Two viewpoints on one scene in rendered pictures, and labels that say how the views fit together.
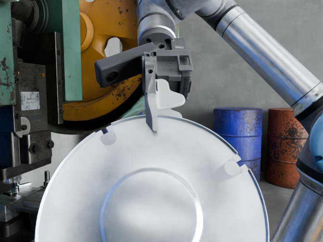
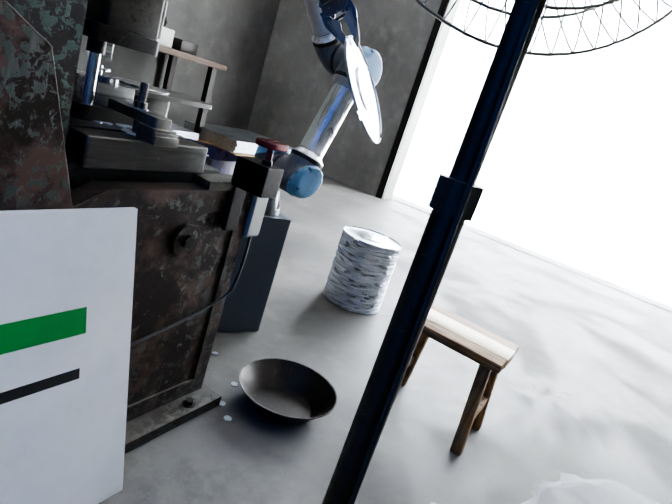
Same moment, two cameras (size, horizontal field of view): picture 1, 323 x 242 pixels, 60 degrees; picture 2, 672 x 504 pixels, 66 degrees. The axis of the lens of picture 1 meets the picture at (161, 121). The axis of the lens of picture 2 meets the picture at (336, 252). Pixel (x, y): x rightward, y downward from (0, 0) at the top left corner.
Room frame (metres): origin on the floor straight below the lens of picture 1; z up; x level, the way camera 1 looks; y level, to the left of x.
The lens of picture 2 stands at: (0.03, 1.45, 0.90)
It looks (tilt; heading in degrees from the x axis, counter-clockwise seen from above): 16 degrees down; 280
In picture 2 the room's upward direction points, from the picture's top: 18 degrees clockwise
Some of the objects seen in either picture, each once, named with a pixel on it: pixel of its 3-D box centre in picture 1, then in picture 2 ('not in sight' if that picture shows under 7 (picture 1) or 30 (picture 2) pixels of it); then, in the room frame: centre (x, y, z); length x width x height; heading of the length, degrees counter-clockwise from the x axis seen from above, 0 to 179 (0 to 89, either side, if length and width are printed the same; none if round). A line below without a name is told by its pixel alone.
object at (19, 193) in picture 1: (13, 201); (93, 87); (0.82, 0.45, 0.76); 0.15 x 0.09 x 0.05; 164
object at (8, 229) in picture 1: (11, 213); (86, 103); (0.82, 0.46, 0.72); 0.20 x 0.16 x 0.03; 164
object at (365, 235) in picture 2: not in sight; (372, 237); (0.29, -0.93, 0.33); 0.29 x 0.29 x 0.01
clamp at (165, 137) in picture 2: not in sight; (143, 109); (0.66, 0.50, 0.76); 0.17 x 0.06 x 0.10; 164
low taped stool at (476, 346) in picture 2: not in sight; (443, 373); (-0.16, -0.17, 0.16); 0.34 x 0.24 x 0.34; 162
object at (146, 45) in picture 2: (8, 167); (97, 36); (0.82, 0.46, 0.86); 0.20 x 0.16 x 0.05; 164
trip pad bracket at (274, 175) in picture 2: not in sight; (251, 197); (0.46, 0.32, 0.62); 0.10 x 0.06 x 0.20; 164
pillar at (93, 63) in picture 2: not in sight; (92, 68); (0.76, 0.54, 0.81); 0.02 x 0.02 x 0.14
